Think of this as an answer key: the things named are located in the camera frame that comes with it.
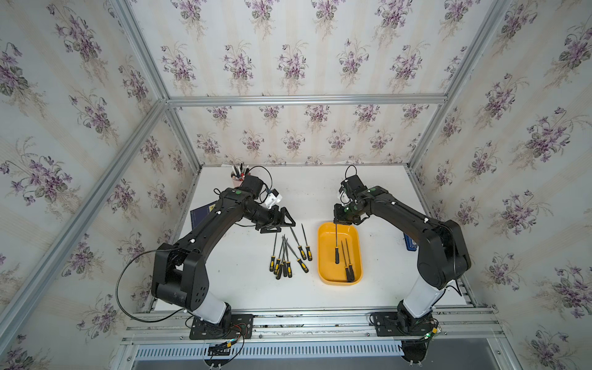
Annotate blue object by right wall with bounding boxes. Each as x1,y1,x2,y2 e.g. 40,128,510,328
404,234,418,251

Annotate file in cluster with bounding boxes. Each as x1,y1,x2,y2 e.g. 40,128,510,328
282,236,288,278
285,241,292,278
275,242,285,280

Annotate diagonal flat file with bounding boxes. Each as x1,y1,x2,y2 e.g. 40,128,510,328
284,237,309,274

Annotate pens in cup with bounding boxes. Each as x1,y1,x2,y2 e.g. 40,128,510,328
231,163,250,176

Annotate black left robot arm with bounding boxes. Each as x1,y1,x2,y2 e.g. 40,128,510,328
151,175,296,330

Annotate rightmost file on table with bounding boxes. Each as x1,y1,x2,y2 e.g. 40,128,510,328
301,224,313,261

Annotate file in centre cluster right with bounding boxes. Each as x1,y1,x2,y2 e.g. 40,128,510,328
285,241,292,278

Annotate pink pen cup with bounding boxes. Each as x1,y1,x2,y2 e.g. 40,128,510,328
231,173,245,182

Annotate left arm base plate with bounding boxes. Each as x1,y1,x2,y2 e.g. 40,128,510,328
189,314,254,340

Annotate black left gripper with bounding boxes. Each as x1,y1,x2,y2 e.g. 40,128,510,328
243,203,296,234

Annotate file tool moved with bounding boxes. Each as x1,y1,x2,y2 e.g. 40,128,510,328
334,224,340,265
269,234,278,273
274,242,283,280
341,240,352,283
345,240,356,282

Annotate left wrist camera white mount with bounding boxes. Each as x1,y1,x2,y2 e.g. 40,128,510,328
264,189,282,209

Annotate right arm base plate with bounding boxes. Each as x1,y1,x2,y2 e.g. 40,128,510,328
369,311,439,339

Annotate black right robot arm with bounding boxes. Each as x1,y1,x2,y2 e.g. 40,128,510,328
334,175,472,319

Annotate yellow plastic storage box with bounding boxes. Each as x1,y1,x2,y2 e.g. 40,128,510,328
317,223,363,286

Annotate dark blue notebook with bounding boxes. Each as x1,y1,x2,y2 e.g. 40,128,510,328
190,202,216,229

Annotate file in centre cluster left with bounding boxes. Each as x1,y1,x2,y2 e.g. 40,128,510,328
282,236,288,278

